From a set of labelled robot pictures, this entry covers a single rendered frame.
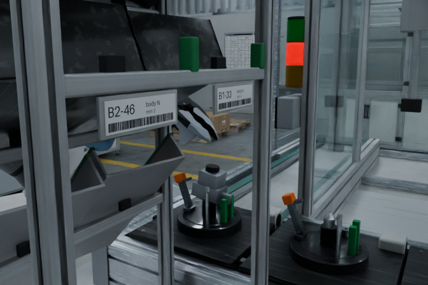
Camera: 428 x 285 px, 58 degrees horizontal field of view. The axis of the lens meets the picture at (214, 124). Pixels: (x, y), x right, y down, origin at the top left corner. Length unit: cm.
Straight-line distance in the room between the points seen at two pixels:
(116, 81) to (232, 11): 962
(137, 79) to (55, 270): 14
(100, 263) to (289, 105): 51
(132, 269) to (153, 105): 53
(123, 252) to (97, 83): 56
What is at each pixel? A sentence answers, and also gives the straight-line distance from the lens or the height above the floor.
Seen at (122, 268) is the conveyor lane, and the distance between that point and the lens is 82.
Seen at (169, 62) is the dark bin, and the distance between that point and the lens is 42.
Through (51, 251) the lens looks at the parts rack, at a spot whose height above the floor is 120.
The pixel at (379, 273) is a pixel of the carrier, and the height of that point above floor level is 97.
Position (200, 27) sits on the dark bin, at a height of 136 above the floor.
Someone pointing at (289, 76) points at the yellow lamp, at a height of 128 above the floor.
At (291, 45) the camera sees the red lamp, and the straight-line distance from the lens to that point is 89.
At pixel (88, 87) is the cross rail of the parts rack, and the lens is 27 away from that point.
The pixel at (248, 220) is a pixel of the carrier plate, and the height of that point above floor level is 97.
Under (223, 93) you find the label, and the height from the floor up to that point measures 129.
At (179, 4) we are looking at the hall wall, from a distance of 1078.
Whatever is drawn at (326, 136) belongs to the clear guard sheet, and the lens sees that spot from 106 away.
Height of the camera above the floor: 132
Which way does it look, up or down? 9 degrees down
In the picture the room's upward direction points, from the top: straight up
